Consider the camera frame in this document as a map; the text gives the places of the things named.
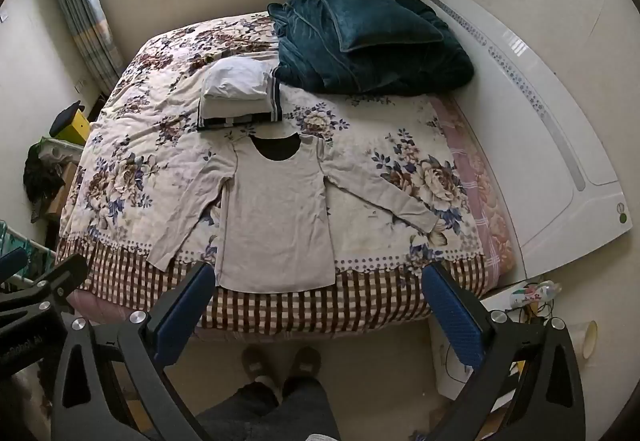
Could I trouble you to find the green striped curtain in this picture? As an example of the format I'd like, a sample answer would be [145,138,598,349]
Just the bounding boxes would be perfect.
[45,0,126,94]

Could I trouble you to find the floral fleece blanket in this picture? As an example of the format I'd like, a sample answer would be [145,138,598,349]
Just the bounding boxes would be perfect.
[54,13,516,337]

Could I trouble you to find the person's dark trouser legs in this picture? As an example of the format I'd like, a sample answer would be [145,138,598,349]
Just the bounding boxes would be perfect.
[194,375,342,441]

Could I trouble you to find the cream paper cup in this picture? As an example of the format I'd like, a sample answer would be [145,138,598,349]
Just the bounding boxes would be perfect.
[570,320,599,360]

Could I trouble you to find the cardboard box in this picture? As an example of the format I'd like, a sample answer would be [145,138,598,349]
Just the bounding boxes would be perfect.
[46,161,79,218]

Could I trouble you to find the pink checked bed sheet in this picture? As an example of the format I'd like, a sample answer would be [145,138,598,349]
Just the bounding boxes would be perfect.
[429,95,517,298]

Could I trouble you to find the green drying rack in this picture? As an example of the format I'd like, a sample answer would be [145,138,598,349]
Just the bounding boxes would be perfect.
[0,220,57,283]

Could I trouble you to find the white bed headboard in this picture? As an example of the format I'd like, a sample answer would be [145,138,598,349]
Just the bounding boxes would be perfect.
[407,0,632,277]

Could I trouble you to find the clear plastic bottle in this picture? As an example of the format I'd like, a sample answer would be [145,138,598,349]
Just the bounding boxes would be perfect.
[509,280,562,310]

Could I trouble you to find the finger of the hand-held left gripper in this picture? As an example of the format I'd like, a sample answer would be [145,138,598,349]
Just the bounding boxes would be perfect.
[0,248,29,279]
[0,253,89,322]

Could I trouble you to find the yellow box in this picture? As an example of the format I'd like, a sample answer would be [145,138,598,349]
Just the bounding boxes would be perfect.
[51,102,91,146]

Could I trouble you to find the brown slipper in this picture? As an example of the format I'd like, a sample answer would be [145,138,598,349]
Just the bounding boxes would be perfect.
[291,346,322,381]

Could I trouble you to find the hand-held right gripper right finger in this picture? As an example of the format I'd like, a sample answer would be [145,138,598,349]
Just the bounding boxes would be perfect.
[421,262,586,441]

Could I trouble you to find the dark teal pillow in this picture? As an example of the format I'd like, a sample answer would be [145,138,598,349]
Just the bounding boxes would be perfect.
[316,0,445,54]

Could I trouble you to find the pile of dark clothes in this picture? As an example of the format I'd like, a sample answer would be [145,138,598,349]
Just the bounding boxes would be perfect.
[22,143,67,206]

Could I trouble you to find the dark teal quilt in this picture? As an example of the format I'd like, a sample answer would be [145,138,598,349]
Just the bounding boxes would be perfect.
[267,0,475,96]

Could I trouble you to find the white nightstand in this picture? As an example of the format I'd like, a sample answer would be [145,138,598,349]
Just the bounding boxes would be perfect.
[429,278,551,403]

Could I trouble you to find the black cable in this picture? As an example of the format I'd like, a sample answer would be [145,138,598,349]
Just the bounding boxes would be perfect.
[519,300,557,324]

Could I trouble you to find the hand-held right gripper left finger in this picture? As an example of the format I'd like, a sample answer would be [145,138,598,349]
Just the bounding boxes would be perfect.
[50,262,217,441]

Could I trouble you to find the grey long-sleeve shirt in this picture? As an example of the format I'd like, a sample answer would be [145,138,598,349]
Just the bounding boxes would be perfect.
[146,132,440,294]

